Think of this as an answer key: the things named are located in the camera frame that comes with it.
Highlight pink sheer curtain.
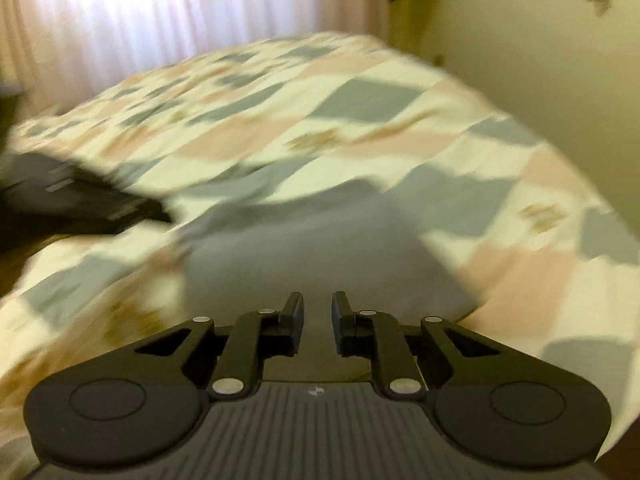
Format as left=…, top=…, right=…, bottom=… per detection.
left=0, top=0, right=396, bottom=121

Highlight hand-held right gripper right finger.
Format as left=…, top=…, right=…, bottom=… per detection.
left=331, top=291, right=501, bottom=402

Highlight grey pants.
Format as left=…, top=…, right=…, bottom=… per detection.
left=177, top=177, right=478, bottom=326

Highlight diamond patterned quilt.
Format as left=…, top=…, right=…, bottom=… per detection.
left=0, top=32, right=640, bottom=441

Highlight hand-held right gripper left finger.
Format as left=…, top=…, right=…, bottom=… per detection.
left=135, top=291, right=305, bottom=401

